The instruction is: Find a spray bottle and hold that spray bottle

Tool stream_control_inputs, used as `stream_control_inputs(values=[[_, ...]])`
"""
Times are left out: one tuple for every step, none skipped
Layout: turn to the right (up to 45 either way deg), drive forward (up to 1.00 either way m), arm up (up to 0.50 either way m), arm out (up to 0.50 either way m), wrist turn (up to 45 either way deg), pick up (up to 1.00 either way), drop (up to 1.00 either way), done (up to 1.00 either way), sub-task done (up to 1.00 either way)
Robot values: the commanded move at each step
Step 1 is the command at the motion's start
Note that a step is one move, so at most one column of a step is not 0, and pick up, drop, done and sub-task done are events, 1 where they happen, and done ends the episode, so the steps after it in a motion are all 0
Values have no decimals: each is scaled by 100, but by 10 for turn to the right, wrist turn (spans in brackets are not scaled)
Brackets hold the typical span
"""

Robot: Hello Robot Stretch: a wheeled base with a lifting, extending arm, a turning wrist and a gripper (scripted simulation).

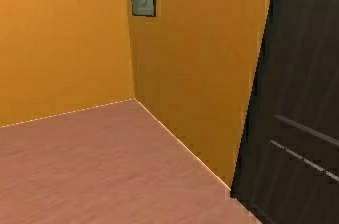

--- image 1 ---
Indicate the dark brown wooden cupboard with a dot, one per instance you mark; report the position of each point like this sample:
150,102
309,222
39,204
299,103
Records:
310,100

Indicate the grey framed wall picture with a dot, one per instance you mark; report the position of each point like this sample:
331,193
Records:
143,7

